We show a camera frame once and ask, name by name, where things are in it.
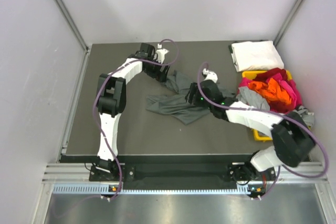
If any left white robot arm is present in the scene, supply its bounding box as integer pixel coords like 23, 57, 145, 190
91, 43, 170, 180

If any light grey t shirt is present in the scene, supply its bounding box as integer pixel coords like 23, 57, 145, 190
236, 86, 315, 129

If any aluminium corner post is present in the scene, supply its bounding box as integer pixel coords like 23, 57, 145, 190
274, 0, 305, 47
54, 0, 89, 52

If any dark red t shirt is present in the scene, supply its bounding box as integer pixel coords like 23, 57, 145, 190
254, 68, 288, 82

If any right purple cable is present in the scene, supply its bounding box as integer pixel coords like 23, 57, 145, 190
196, 61, 330, 200

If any pink t shirt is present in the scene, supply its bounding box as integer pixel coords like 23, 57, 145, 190
239, 79, 300, 113

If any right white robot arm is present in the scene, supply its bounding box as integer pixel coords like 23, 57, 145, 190
185, 80, 316, 180

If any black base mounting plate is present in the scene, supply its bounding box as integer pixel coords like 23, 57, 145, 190
89, 154, 276, 189

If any right aluminium corner post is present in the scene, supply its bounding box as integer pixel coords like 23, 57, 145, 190
274, 0, 305, 47

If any slotted grey cable duct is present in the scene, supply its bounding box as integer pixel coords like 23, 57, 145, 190
52, 184, 264, 196

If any yellow plastic basket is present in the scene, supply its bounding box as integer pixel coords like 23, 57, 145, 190
241, 69, 293, 143

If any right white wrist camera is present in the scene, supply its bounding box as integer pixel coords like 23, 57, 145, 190
202, 68, 218, 83

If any orange t shirt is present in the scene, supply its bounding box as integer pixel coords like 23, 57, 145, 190
248, 78, 292, 105

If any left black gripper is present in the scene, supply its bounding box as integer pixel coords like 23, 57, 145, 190
144, 56, 170, 83

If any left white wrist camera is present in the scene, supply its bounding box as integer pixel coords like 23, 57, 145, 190
154, 43, 169, 63

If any left aluminium corner post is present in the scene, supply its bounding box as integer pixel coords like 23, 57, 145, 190
54, 0, 89, 52

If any folded white t shirt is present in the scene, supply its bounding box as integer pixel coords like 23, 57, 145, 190
229, 40, 284, 72

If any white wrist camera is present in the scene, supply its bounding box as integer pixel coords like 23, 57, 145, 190
202, 68, 218, 83
154, 43, 169, 63

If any dark grey t shirt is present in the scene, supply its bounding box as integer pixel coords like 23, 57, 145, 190
145, 69, 237, 126

